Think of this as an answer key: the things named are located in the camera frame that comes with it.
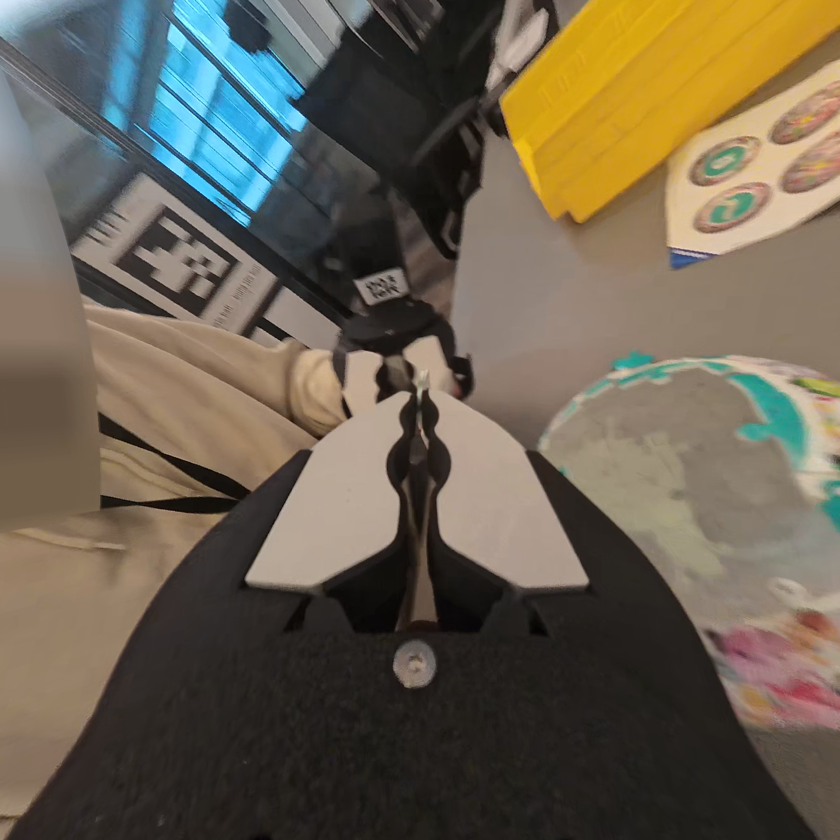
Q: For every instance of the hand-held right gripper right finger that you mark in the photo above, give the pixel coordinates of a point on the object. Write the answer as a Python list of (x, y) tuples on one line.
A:
[(505, 512)]

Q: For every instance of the white instruction sheet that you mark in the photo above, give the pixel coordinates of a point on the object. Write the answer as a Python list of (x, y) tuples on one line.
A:
[(754, 164)]

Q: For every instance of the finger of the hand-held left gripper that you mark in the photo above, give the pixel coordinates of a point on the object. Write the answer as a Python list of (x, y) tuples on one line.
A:
[(361, 384), (433, 364)]

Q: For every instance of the black white marker sign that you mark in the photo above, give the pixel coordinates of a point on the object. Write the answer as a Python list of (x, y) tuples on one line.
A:
[(177, 262)]

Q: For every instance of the black office chair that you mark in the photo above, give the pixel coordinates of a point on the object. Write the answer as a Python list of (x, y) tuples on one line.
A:
[(453, 197)]

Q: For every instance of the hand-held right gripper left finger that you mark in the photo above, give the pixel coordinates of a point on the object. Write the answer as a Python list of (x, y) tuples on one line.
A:
[(334, 512)]

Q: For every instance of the yellow plastic bin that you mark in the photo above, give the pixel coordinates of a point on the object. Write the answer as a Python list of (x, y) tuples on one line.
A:
[(623, 98)]

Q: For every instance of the teal red puzzle piece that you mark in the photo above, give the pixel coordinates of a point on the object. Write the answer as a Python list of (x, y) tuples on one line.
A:
[(422, 384)]

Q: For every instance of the person's left forearm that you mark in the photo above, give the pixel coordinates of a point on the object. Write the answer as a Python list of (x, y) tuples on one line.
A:
[(229, 374)]

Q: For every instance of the colourful puzzle ball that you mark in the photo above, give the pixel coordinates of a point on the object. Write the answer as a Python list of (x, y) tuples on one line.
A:
[(656, 492)]

